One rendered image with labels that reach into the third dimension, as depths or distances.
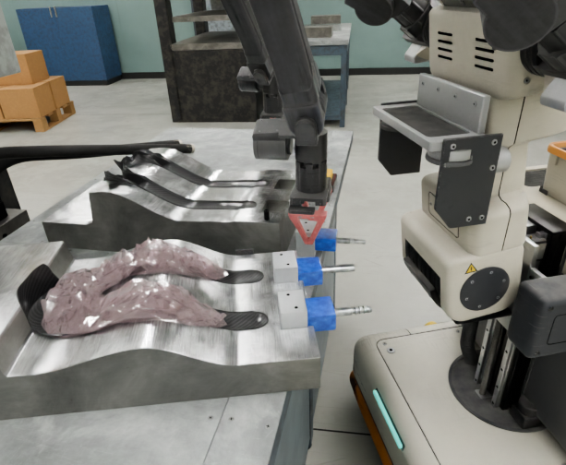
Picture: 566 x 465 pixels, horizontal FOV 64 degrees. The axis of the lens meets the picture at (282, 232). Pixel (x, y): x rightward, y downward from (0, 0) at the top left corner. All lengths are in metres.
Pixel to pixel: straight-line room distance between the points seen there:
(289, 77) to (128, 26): 7.44
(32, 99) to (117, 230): 4.55
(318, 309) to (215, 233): 0.30
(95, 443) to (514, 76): 0.75
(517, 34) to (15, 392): 0.73
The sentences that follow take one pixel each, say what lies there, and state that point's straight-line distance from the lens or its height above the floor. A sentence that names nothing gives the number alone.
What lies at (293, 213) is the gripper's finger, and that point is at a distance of 0.79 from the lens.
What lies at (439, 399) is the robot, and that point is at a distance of 1.34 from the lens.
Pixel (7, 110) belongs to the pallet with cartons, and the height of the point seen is 0.24.
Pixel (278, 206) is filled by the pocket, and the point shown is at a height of 0.88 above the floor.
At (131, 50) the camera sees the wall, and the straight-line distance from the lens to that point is 8.12.
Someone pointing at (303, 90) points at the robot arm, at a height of 1.13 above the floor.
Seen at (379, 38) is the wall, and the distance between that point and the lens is 7.31.
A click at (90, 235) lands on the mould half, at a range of 0.99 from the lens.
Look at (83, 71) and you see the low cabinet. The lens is 7.94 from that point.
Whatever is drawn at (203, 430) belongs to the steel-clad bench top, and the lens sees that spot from 0.60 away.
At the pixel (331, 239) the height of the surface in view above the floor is 0.84.
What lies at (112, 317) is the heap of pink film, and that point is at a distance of 0.62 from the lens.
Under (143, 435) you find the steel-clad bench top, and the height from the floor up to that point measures 0.80.
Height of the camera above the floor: 1.26
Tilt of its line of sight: 29 degrees down
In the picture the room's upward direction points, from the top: 3 degrees counter-clockwise
